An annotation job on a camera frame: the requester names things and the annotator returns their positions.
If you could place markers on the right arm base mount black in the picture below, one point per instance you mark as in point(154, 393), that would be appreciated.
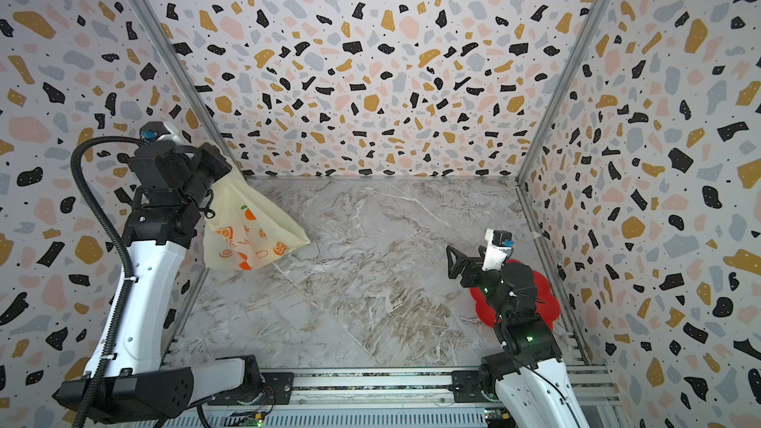
point(474, 386)

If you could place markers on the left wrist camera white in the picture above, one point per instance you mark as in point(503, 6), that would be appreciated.
point(161, 131)

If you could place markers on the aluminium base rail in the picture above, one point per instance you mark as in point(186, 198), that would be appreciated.
point(401, 397)

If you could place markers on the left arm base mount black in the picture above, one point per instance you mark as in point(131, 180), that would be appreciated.
point(273, 389)

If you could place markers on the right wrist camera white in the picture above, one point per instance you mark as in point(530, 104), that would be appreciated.
point(496, 246)

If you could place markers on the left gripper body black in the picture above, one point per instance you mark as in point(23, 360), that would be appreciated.
point(208, 168)

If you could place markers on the cream plastic bag orange print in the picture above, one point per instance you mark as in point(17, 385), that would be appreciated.
point(247, 231)

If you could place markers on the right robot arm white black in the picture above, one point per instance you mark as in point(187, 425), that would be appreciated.
point(529, 376)

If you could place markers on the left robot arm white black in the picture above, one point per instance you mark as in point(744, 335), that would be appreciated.
point(124, 381)

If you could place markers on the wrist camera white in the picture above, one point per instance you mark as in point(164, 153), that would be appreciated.
point(161, 131)
point(496, 246)

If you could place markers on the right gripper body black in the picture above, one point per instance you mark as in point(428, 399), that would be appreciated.
point(489, 285)

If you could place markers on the red flower-shaped plate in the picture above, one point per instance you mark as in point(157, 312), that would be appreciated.
point(541, 303)

